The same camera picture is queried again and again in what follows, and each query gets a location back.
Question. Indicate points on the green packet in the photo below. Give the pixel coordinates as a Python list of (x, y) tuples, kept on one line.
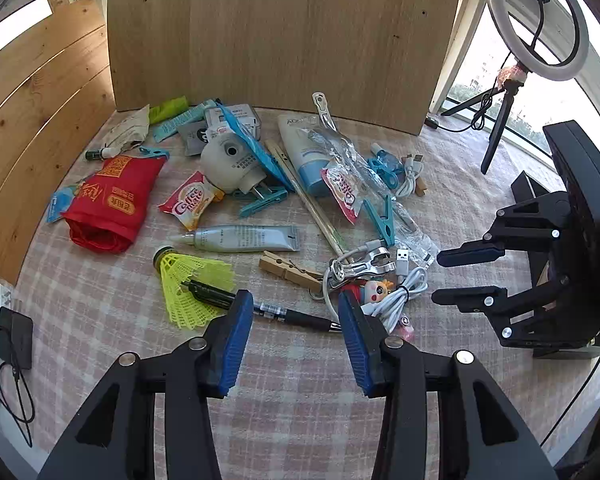
[(169, 109)]

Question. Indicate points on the large wooden clothespin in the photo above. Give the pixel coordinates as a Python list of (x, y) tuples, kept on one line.
[(287, 270)]

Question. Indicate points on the wrapped wooden chopsticks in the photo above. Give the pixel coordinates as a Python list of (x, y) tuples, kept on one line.
[(310, 200)]

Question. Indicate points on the black pen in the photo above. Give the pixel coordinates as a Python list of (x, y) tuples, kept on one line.
[(290, 316)]

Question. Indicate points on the orange white creamer sachet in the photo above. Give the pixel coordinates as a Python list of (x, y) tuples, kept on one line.
[(192, 200)]

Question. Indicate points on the clear plastic wrapper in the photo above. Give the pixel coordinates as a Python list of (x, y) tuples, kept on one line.
[(410, 230)]

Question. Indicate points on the silver tube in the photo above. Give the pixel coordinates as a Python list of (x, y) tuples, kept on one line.
[(245, 238)]

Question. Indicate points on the yellow shuttlecock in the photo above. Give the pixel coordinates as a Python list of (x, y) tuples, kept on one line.
[(185, 270)]

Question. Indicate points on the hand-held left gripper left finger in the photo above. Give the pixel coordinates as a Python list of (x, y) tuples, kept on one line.
[(237, 345)]

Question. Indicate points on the white medicine box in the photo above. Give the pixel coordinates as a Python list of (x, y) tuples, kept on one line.
[(240, 115)]

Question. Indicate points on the red white snack sachet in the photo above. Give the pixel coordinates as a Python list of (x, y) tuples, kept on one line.
[(342, 190)]

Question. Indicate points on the pink plaid cloth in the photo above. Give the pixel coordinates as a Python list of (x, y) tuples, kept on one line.
[(290, 390)]

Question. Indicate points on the white round plug device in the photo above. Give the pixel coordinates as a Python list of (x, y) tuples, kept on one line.
[(225, 160)]

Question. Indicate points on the white blue cleanser tube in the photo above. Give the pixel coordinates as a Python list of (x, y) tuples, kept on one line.
[(300, 160)]

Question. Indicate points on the wooden slat panel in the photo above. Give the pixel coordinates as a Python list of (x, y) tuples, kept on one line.
[(40, 110)]

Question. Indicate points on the black tripod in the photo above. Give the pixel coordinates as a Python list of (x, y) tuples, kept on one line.
[(500, 120)]

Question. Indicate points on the red printed bag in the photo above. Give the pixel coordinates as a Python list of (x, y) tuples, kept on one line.
[(112, 200)]

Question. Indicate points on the black storage box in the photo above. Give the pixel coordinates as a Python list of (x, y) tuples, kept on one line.
[(527, 185)]

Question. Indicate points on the grey sachet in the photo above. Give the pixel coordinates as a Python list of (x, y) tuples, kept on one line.
[(192, 137)]

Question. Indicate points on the small green capped bottle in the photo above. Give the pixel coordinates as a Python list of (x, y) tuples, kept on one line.
[(105, 153)]

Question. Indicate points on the metal kitchen tool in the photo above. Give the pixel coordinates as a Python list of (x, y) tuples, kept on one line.
[(322, 107)]

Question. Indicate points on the light blue clip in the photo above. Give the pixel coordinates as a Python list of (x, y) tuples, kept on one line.
[(154, 152)]

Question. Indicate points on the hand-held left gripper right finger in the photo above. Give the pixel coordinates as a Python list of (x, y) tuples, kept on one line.
[(355, 350)]

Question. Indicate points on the crumpled white wrapper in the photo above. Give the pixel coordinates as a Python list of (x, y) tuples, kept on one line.
[(127, 130)]

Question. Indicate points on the small blue bottle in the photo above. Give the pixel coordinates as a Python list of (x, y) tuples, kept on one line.
[(385, 165)]

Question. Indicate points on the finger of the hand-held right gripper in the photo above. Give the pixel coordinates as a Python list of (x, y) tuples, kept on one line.
[(460, 297), (467, 255)]

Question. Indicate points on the teal strip packet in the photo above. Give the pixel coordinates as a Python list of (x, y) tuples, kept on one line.
[(180, 121)]

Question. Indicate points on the light wooden board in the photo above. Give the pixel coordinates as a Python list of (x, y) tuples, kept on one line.
[(280, 35)]

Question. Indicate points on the black power adapter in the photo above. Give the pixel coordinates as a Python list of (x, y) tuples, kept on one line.
[(15, 337)]

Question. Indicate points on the silver metal clip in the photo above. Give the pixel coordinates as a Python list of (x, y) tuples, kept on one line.
[(360, 265)]

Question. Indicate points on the black power strip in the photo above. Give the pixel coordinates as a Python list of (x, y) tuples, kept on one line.
[(431, 122)]

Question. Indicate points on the crumpled printed packet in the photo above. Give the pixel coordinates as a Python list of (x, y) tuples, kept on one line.
[(512, 76)]

